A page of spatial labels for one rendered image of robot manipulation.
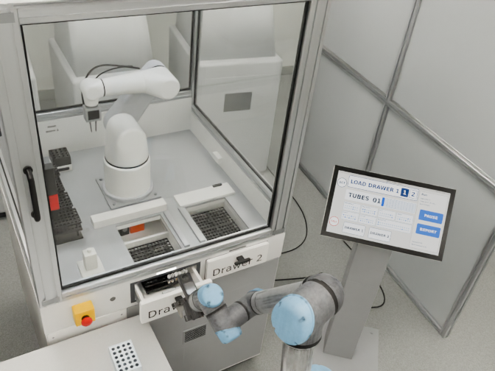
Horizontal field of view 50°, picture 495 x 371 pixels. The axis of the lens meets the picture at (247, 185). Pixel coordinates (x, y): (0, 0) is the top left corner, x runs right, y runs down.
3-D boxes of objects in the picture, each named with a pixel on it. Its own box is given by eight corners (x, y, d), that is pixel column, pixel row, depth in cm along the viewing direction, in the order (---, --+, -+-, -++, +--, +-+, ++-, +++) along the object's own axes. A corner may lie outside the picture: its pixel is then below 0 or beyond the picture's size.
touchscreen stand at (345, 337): (376, 410, 271) (440, 271, 209) (289, 389, 276) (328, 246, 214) (377, 333, 310) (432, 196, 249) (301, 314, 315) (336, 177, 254)
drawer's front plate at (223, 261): (266, 261, 232) (269, 243, 226) (206, 281, 219) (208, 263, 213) (264, 258, 233) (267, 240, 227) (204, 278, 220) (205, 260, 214)
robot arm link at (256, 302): (349, 257, 147) (247, 283, 184) (325, 275, 140) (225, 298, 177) (367, 294, 147) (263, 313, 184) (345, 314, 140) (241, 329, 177)
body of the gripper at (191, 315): (184, 322, 187) (193, 319, 176) (176, 299, 189) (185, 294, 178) (203, 315, 190) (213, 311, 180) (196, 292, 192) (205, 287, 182)
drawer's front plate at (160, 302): (211, 299, 212) (212, 280, 205) (141, 324, 199) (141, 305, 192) (208, 297, 213) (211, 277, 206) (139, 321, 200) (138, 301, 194)
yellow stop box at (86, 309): (96, 322, 195) (95, 309, 191) (76, 328, 192) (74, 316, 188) (92, 311, 199) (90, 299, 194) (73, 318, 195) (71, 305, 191)
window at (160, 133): (269, 226, 224) (309, -1, 167) (61, 288, 186) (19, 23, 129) (268, 225, 225) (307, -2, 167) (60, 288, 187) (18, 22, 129)
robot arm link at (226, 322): (255, 324, 171) (237, 295, 172) (230, 344, 164) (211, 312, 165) (242, 330, 177) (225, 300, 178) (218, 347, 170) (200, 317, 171)
